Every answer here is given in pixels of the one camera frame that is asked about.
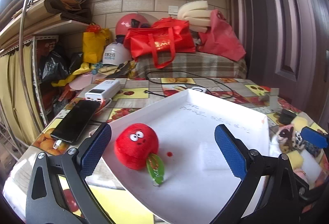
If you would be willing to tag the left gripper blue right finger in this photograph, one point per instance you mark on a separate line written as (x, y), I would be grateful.
(245, 164)

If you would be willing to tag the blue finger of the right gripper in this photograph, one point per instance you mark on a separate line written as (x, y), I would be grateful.
(314, 137)

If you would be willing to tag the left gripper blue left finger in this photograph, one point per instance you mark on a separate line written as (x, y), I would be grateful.
(77, 167)

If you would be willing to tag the yellow green sponge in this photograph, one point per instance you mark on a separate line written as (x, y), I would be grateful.
(295, 159)

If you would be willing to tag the red apple plush toy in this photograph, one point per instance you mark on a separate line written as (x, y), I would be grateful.
(137, 147)

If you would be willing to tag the cow print fabric pouch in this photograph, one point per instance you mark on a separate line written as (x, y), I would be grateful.
(298, 143)

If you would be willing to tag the pale yellow foam block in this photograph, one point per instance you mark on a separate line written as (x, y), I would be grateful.
(299, 122)

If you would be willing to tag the white foam sheet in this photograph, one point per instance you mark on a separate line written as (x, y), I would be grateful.
(313, 172)

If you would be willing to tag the black smartphone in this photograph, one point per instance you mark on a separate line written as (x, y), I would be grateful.
(72, 125)

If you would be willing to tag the black cube charger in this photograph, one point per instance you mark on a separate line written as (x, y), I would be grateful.
(286, 117)

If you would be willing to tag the white box tray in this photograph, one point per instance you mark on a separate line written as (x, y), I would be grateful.
(198, 181)

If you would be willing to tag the grey metal phone stand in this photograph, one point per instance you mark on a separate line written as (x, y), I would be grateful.
(272, 97)

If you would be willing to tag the white power bank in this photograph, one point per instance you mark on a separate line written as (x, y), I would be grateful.
(104, 91)

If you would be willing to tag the black plastic bag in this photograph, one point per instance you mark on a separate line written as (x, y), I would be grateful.
(54, 67)

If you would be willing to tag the white helmet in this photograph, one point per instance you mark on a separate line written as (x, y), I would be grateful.
(116, 54)

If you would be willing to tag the yellow shopping bag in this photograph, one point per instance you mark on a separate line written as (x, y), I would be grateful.
(94, 41)

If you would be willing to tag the dark red cloth bag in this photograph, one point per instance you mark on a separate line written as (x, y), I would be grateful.
(220, 39)

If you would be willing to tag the red helmet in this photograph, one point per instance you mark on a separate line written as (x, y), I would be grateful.
(132, 20)

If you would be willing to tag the metal shelf rack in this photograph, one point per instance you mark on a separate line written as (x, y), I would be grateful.
(18, 100)

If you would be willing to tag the cream foam roll stack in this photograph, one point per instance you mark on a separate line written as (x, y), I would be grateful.
(197, 13)

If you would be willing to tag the white wireless charger puck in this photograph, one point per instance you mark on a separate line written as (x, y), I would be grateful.
(199, 89)

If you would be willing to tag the red tote bag with handles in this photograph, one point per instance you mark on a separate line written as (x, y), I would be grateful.
(163, 40)

